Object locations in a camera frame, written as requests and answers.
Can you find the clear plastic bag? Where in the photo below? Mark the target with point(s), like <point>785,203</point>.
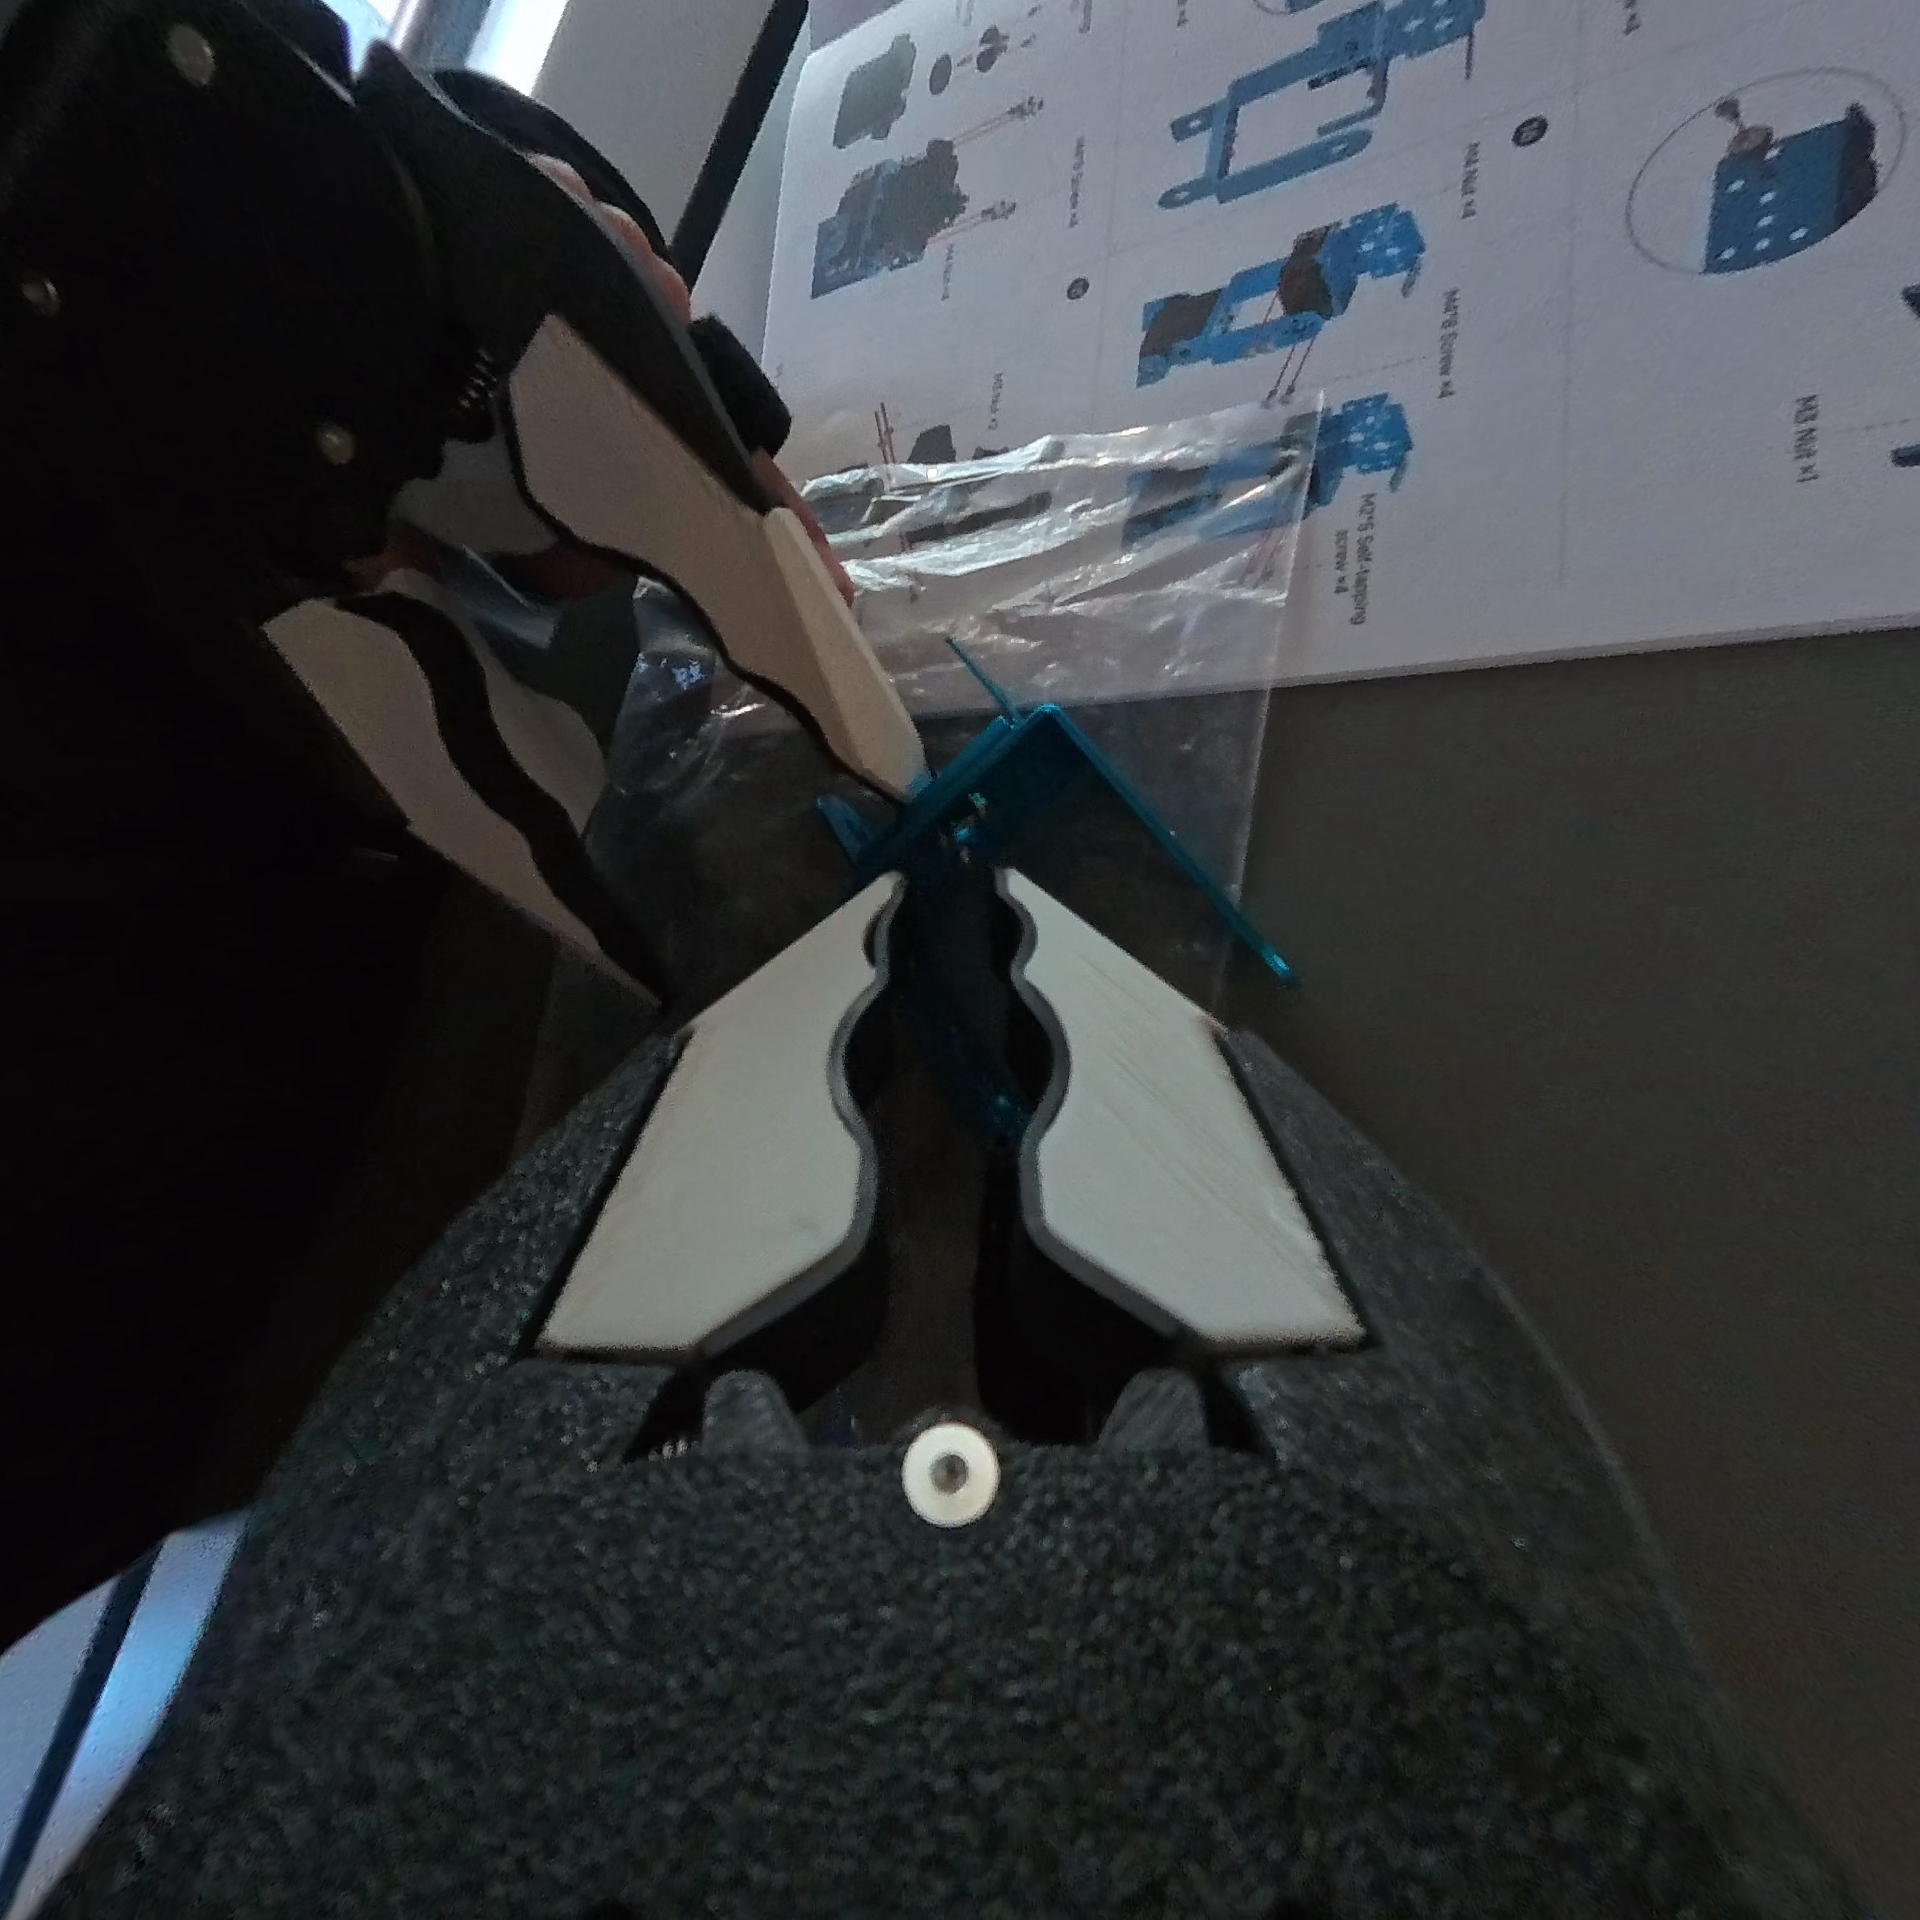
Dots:
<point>1110,600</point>

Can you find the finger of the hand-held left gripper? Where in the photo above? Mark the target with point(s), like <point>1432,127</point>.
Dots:
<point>389,706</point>
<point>645,451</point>

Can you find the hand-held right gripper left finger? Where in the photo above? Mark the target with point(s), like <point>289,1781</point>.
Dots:
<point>720,1172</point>

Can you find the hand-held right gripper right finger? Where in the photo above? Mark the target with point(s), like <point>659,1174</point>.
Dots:
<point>1185,1172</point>

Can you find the blue metal bracket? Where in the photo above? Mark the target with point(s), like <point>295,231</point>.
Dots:
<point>1019,773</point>

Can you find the assembly instruction sheet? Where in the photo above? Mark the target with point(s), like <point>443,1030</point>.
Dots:
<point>1575,376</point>

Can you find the person's left hand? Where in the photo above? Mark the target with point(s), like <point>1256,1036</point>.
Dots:
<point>669,284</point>

